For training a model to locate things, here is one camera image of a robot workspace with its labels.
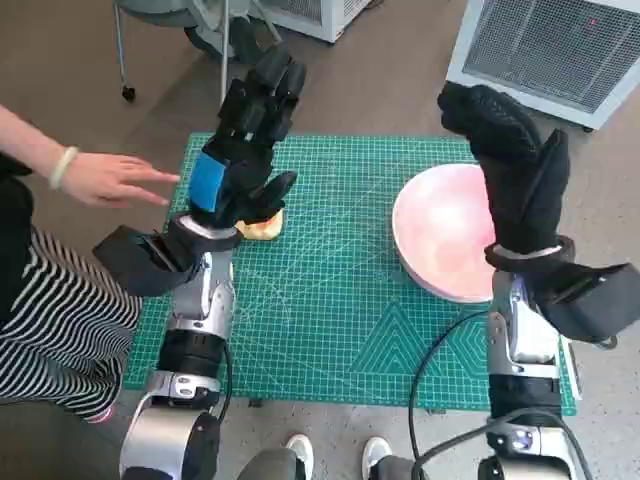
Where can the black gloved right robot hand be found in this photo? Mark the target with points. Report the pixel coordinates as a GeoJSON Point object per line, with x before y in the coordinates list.
{"type": "Point", "coordinates": [520, 190]}

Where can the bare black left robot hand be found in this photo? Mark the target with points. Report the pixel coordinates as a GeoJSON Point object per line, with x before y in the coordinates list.
{"type": "Point", "coordinates": [245, 150]}

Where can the oblong striped toy bread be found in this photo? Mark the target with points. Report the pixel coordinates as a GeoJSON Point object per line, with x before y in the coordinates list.
{"type": "Point", "coordinates": [265, 230]}

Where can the pink bowl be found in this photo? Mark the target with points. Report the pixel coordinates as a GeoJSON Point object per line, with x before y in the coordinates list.
{"type": "Point", "coordinates": [440, 235]}

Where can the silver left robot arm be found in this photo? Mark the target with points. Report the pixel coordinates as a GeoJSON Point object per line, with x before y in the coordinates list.
{"type": "Point", "coordinates": [200, 300]}

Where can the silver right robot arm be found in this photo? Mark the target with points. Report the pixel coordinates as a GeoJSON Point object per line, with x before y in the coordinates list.
{"type": "Point", "coordinates": [520, 325]}

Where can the person's forearm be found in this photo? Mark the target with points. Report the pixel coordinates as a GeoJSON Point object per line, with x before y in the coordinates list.
{"type": "Point", "coordinates": [25, 145]}

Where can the person's hand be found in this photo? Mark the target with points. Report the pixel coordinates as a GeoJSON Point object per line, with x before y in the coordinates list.
{"type": "Point", "coordinates": [110, 182]}

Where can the white appliance with mesh grille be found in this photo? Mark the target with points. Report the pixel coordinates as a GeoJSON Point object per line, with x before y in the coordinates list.
{"type": "Point", "coordinates": [550, 50]}

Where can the white cabinet with mesh panel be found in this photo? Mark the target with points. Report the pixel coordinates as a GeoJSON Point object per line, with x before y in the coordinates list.
{"type": "Point", "coordinates": [320, 20]}

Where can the grey chair with casters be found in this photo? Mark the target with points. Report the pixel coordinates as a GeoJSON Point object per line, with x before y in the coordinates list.
{"type": "Point", "coordinates": [160, 12]}

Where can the green cutting mat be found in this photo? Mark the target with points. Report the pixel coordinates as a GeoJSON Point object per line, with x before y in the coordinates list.
{"type": "Point", "coordinates": [325, 300]}

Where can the person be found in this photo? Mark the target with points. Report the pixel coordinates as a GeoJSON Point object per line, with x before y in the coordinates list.
{"type": "Point", "coordinates": [50, 325]}

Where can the white shoe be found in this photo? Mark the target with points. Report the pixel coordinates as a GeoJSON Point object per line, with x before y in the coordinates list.
{"type": "Point", "coordinates": [300, 447]}
{"type": "Point", "coordinates": [375, 450]}

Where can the pink shoe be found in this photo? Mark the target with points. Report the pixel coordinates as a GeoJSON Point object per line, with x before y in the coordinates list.
{"type": "Point", "coordinates": [106, 414]}

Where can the grey trouser leg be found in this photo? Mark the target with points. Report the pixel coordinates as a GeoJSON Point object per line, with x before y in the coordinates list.
{"type": "Point", "coordinates": [270, 465]}
{"type": "Point", "coordinates": [395, 470]}

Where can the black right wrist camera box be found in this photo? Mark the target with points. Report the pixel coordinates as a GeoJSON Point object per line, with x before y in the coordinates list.
{"type": "Point", "coordinates": [590, 300]}

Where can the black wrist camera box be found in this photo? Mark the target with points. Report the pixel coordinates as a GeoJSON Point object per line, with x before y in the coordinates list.
{"type": "Point", "coordinates": [135, 260]}
{"type": "Point", "coordinates": [590, 300]}

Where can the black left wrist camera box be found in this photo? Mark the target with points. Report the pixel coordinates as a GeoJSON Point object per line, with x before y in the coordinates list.
{"type": "Point", "coordinates": [135, 260]}

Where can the black table bracket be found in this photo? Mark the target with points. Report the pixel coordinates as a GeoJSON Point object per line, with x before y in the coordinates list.
{"type": "Point", "coordinates": [256, 403]}

